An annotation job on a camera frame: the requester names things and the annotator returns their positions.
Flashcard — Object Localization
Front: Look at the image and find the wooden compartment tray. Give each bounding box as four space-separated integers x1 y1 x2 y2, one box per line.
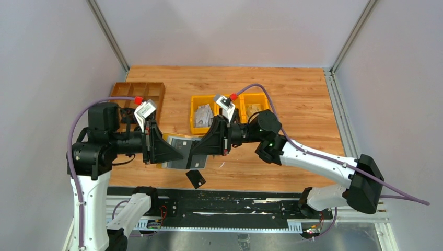
110 82 166 125

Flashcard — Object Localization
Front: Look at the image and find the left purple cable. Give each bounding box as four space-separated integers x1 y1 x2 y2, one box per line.
67 97 136 250

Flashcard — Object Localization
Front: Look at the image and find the black cable coil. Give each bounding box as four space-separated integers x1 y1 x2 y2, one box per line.
120 107 139 126

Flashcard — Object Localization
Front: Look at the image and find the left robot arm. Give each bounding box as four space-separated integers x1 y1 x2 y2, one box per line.
66 97 183 250

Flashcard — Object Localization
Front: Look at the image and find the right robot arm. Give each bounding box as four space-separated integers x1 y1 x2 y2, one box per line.
189 110 384 214

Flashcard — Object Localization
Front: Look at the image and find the grey cards pile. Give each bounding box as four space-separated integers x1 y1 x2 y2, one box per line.
194 104 214 128

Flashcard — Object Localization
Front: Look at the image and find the tan cards pile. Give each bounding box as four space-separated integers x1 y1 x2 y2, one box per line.
246 104 263 118

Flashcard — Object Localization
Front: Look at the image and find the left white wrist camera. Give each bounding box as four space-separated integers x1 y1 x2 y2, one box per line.
134 99 157 132

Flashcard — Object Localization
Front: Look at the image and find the yellow leather card holder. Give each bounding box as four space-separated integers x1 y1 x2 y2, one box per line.
156 133 208 170

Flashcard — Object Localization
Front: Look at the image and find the right yellow bin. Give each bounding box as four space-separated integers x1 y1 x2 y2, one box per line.
239 93 270 123

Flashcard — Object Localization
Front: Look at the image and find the grey credit card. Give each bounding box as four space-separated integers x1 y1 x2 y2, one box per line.
186 170 206 189

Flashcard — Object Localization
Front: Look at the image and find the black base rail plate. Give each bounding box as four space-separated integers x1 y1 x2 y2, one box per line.
126 188 334 230

